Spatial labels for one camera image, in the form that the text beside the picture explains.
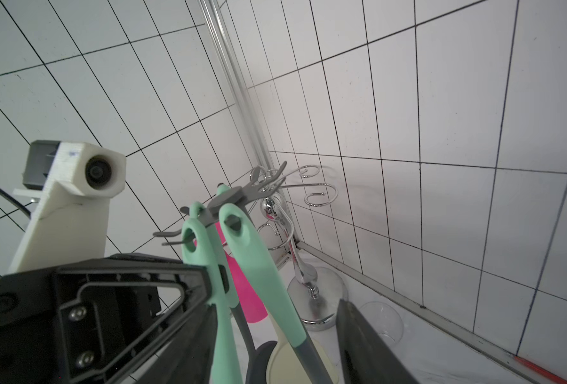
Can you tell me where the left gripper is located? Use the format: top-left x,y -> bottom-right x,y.
0,254 -> 218,383

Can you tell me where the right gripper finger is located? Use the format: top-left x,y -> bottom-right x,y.
336,299 -> 417,384

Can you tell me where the grey utensil rack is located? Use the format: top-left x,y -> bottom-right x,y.
180,162 -> 287,248

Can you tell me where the clear glass cup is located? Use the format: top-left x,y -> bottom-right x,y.
360,302 -> 404,347

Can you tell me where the chrome glass holder stand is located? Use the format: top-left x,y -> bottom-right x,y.
250,165 -> 348,332

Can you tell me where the pink plastic wine glass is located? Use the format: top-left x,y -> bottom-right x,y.
208,222 -> 268,323

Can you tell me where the beige spoon green handle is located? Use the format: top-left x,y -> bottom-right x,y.
215,184 -> 339,384

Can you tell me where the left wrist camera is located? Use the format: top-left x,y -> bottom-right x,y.
8,140 -> 127,274

